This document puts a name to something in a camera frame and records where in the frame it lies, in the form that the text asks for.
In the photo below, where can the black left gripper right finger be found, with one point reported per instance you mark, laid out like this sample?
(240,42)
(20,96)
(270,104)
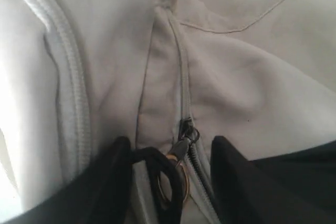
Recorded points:
(291,188)

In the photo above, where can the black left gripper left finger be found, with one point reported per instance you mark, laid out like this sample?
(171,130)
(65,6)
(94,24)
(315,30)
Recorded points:
(99,195)

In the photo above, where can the cream fabric duffel bag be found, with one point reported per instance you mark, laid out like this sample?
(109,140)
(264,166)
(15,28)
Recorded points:
(170,76)

